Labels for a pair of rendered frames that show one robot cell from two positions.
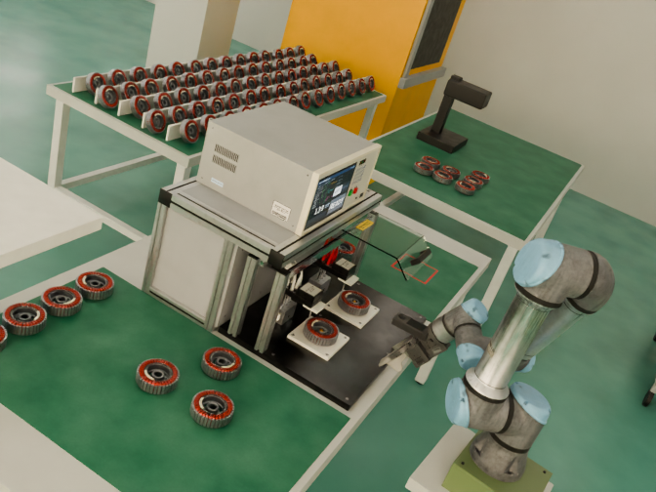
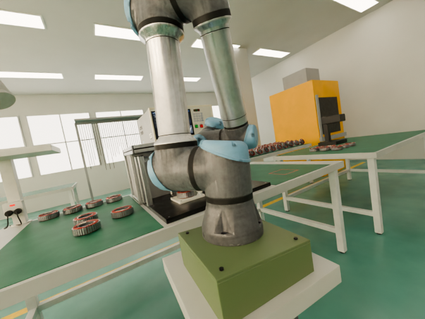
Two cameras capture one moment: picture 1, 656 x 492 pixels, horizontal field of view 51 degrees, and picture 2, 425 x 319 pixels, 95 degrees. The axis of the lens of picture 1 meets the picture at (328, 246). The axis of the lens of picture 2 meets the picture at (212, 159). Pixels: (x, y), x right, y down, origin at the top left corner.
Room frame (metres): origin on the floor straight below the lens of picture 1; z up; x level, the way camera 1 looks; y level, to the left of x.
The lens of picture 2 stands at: (1.08, -0.89, 1.05)
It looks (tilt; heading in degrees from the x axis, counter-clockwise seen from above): 5 degrees down; 39
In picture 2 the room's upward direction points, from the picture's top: 10 degrees counter-clockwise
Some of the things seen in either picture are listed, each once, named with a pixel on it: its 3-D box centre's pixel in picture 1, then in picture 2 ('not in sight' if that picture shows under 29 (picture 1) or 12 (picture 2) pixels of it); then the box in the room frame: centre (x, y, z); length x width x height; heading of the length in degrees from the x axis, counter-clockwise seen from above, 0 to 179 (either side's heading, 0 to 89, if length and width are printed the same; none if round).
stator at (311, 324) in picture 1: (320, 331); (186, 192); (1.82, -0.06, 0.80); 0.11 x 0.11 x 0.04
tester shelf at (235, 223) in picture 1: (280, 198); (176, 143); (2.04, 0.20, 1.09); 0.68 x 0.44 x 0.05; 160
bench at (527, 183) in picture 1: (457, 212); (356, 170); (4.23, -0.73, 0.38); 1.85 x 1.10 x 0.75; 160
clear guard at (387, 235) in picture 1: (380, 239); not in sight; (2.10, -0.16, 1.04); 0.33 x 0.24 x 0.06; 70
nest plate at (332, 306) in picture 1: (351, 308); not in sight; (2.05, -0.15, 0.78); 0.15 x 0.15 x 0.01; 70
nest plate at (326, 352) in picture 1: (318, 337); (187, 197); (1.82, -0.06, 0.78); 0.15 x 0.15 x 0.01; 70
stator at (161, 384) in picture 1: (157, 376); (85, 218); (1.42, 0.32, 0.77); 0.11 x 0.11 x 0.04
